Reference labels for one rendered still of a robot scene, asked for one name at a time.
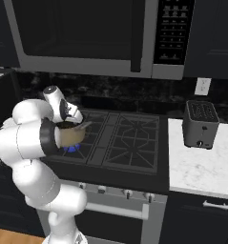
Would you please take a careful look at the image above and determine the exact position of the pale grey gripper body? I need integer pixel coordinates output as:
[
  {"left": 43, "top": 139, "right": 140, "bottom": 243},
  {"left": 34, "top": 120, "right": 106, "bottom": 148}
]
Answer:
[{"left": 67, "top": 104, "right": 85, "bottom": 125}]

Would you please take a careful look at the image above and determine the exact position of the tan cooking pot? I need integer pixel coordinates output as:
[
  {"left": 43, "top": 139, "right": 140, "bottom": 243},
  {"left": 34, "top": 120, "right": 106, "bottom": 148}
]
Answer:
[{"left": 54, "top": 120, "right": 93, "bottom": 149}]

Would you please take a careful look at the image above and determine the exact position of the blue burner flame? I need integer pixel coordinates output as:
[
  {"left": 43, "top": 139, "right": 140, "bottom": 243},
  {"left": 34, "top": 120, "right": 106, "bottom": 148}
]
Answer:
[{"left": 62, "top": 143, "right": 81, "bottom": 154}]

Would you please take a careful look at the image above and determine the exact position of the stainless steel microwave oven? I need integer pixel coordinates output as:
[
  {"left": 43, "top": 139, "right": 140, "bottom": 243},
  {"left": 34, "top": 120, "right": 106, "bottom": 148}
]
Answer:
[{"left": 3, "top": 0, "right": 197, "bottom": 81}]

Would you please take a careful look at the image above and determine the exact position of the black gas hob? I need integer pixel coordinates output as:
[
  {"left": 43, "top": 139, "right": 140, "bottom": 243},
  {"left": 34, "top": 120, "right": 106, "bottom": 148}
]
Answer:
[{"left": 42, "top": 107, "right": 171, "bottom": 195}]

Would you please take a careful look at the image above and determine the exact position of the black microwave door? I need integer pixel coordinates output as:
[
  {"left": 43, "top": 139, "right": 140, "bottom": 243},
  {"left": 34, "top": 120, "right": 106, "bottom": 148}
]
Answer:
[{"left": 4, "top": 0, "right": 158, "bottom": 79}]

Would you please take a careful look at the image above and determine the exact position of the dark base cupboard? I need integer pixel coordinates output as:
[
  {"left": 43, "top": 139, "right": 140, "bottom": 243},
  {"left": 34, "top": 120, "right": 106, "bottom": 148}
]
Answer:
[{"left": 0, "top": 163, "right": 46, "bottom": 238}]

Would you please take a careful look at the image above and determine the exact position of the black oven door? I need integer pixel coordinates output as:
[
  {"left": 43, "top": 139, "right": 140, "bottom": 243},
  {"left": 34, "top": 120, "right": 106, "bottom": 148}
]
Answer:
[{"left": 73, "top": 200, "right": 149, "bottom": 244}]

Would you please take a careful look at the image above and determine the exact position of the grey toaster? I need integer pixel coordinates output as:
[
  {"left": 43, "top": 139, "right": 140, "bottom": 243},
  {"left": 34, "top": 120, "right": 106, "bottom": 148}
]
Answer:
[{"left": 181, "top": 99, "right": 221, "bottom": 151}]

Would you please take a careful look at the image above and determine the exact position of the dark drawer front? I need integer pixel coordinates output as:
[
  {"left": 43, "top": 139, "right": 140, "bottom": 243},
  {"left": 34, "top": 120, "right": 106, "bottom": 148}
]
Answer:
[{"left": 158, "top": 192, "right": 228, "bottom": 244}]

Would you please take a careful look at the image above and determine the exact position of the black microwave door handle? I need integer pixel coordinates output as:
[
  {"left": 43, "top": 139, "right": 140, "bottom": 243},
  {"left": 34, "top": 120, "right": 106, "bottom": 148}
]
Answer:
[{"left": 130, "top": 0, "right": 147, "bottom": 73}]

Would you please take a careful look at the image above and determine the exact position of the silver oven door handle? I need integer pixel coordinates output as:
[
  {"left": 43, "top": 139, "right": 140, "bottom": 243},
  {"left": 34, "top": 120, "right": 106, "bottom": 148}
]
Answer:
[{"left": 84, "top": 201, "right": 150, "bottom": 221}]

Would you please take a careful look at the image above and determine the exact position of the dark wall cupboard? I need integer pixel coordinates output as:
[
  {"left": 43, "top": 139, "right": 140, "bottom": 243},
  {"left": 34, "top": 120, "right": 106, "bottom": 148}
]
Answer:
[
  {"left": 0, "top": 0, "right": 22, "bottom": 69},
  {"left": 183, "top": 0, "right": 228, "bottom": 81}
]

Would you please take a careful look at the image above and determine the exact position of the white wall socket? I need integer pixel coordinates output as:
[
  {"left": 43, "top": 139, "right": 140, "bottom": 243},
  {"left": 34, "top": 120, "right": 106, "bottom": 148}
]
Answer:
[{"left": 194, "top": 77, "right": 213, "bottom": 96}]

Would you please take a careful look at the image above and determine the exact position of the silver drawer handle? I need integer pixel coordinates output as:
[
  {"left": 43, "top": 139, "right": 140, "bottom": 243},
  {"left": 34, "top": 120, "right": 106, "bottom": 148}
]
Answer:
[{"left": 202, "top": 199, "right": 228, "bottom": 212}]

